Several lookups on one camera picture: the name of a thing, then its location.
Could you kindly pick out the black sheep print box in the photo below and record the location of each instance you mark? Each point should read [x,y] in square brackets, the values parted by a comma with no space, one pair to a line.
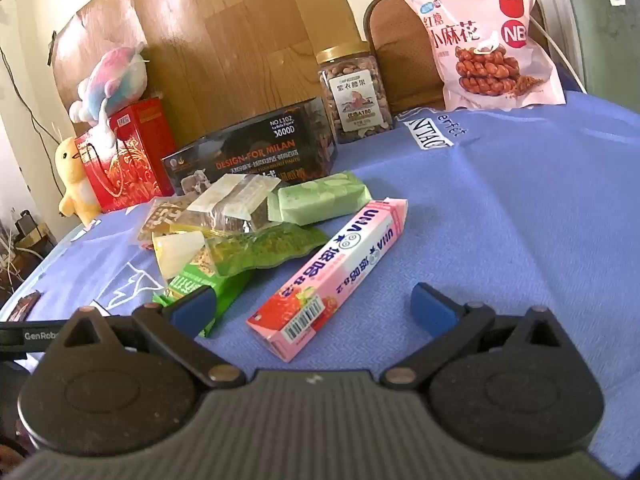
[250,150]

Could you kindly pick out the yellow lid jelly cup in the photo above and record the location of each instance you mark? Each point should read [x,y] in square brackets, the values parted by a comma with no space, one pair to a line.
[180,252]

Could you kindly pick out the pastel plush dolphin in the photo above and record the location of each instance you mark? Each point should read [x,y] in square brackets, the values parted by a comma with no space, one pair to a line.
[112,82]

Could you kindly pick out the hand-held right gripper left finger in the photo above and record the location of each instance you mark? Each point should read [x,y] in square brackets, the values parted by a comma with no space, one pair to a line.
[192,306]

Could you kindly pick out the yellow plush duck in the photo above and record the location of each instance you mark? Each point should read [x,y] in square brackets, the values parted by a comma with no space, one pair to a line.
[75,180]

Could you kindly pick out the brown chair backrest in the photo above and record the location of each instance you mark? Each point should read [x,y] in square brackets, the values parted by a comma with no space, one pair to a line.
[400,50]

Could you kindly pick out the blue printed tablecloth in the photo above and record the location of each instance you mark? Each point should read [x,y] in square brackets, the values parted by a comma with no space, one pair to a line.
[500,210]

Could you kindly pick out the light green wafer packet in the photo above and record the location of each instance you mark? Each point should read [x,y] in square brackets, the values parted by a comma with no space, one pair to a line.
[320,197]

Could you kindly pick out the dark snack packet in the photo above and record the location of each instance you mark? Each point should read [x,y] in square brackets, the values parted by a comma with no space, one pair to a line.
[20,306]

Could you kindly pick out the pink long candy box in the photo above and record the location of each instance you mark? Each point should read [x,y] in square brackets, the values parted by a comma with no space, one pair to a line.
[340,270]

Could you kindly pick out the wooden board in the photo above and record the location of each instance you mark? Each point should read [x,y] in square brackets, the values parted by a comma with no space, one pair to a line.
[225,35]

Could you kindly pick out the red gold gift box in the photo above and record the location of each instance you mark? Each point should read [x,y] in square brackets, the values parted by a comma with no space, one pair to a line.
[135,160]

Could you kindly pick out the clear wrapped brown snack bar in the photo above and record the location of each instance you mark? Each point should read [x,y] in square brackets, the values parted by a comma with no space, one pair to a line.
[235,200]

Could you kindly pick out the brown cardboard box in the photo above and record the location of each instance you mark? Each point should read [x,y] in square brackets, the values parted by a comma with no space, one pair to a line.
[32,232]

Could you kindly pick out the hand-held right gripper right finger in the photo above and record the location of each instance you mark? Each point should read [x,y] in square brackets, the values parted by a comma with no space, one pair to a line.
[432,307]

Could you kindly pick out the translucent green pea packet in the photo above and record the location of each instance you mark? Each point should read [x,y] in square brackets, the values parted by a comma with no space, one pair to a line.
[260,250]

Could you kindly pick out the glass door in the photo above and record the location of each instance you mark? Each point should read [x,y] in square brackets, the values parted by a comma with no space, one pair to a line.
[605,35]

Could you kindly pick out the pink fried dough twist bag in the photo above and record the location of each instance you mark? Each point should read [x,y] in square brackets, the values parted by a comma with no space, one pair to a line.
[480,40]

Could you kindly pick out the clear nut jar gold lid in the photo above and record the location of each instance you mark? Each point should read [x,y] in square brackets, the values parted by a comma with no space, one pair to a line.
[355,95]

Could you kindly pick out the bright green snack packet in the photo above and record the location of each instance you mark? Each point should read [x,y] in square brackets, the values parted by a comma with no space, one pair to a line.
[227,292]

